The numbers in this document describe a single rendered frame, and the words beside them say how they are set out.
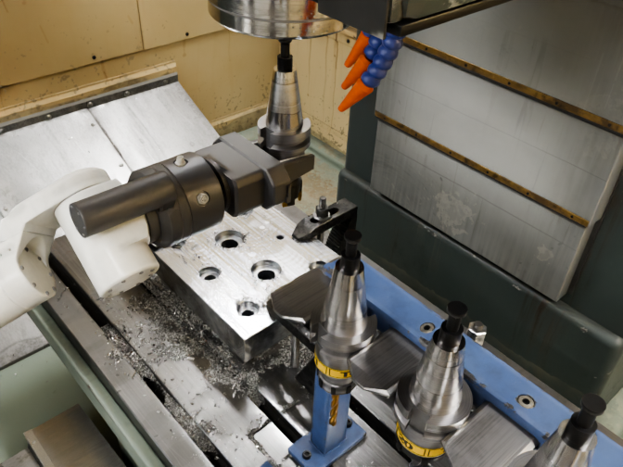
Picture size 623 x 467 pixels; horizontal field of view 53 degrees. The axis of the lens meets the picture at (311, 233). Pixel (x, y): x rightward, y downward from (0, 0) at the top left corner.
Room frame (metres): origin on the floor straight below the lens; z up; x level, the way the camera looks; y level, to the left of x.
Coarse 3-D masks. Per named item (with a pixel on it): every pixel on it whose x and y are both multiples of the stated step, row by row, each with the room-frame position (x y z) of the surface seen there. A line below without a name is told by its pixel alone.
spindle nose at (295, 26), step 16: (208, 0) 0.63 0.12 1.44; (224, 0) 0.59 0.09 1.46; (240, 0) 0.58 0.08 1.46; (256, 0) 0.58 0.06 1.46; (272, 0) 0.57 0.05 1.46; (288, 0) 0.57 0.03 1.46; (304, 0) 0.58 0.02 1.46; (224, 16) 0.60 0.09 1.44; (240, 16) 0.58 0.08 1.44; (256, 16) 0.58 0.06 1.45; (272, 16) 0.57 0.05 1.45; (288, 16) 0.57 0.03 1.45; (304, 16) 0.58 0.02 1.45; (320, 16) 0.58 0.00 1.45; (240, 32) 0.59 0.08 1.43; (256, 32) 0.58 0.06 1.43; (272, 32) 0.57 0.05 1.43; (288, 32) 0.58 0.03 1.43; (304, 32) 0.58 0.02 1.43; (320, 32) 0.58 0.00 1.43; (336, 32) 0.60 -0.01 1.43
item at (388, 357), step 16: (384, 336) 0.40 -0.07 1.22; (400, 336) 0.40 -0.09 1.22; (368, 352) 0.38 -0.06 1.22; (384, 352) 0.38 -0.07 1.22; (400, 352) 0.38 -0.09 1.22; (416, 352) 0.38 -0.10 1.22; (352, 368) 0.36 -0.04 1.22; (368, 368) 0.36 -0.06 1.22; (384, 368) 0.36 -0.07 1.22; (400, 368) 0.36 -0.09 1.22; (368, 384) 0.35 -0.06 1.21; (384, 384) 0.35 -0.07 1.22
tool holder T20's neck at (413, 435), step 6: (408, 426) 0.32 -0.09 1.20; (402, 432) 0.32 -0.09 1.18; (408, 432) 0.32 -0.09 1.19; (414, 432) 0.31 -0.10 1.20; (420, 432) 0.31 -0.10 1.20; (408, 438) 0.31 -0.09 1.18; (414, 438) 0.31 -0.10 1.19; (420, 438) 0.31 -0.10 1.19; (414, 444) 0.31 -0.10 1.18; (420, 444) 0.31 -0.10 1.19; (426, 444) 0.31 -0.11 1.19; (432, 444) 0.31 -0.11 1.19; (438, 444) 0.31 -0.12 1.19; (408, 450) 0.31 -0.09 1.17; (420, 456) 0.31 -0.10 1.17; (438, 456) 0.31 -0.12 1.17
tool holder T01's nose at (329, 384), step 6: (318, 372) 0.41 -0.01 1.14; (318, 378) 0.41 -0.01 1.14; (324, 378) 0.40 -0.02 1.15; (330, 378) 0.39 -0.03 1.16; (324, 384) 0.40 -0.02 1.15; (330, 384) 0.39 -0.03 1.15; (336, 384) 0.39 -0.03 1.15; (342, 384) 0.39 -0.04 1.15; (348, 384) 0.40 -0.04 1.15; (354, 384) 0.40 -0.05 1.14; (324, 390) 0.40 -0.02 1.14; (330, 390) 0.39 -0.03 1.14; (336, 390) 0.39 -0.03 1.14; (342, 390) 0.39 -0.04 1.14; (348, 390) 0.39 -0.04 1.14
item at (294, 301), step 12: (300, 276) 0.48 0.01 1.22; (312, 276) 0.48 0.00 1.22; (324, 276) 0.48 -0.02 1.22; (288, 288) 0.46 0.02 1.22; (300, 288) 0.46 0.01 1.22; (312, 288) 0.46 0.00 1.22; (324, 288) 0.46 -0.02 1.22; (276, 300) 0.44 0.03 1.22; (288, 300) 0.44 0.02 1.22; (300, 300) 0.44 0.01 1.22; (312, 300) 0.44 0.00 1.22; (276, 312) 0.43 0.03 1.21; (288, 312) 0.43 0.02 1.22; (300, 312) 0.43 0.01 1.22
